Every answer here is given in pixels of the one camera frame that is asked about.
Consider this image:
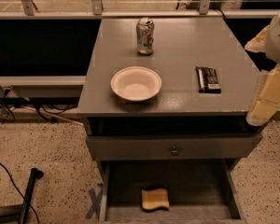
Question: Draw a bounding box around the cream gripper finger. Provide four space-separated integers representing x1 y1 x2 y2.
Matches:
245 26 269 53
245 63 280 126

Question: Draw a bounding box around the yellow sponge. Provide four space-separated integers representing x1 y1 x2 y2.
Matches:
142 189 170 211

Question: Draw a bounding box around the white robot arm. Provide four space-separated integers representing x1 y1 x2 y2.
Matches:
245 11 280 126

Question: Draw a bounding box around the grey top drawer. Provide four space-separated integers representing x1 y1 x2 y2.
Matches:
86 133 262 161

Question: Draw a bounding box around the grey wooden drawer cabinet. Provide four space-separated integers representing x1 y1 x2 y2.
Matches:
77 17 280 224

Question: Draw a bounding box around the round metal drawer knob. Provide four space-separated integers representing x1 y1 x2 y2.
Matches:
171 147 179 156

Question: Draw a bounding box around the open grey middle drawer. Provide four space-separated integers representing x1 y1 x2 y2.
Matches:
99 160 247 224

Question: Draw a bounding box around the silver soda can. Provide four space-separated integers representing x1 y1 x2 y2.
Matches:
136 17 154 55

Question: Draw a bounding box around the white paper bowl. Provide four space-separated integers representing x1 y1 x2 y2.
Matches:
110 66 162 102

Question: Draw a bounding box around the black metal stand leg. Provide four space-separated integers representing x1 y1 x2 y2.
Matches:
0 167 45 224

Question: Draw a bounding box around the grey metal frame rail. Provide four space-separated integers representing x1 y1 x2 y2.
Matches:
0 76 86 98

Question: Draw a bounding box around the bundle of black cables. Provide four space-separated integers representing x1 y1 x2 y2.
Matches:
0 89 78 124

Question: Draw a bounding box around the black floor cable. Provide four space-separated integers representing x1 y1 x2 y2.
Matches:
0 155 41 224

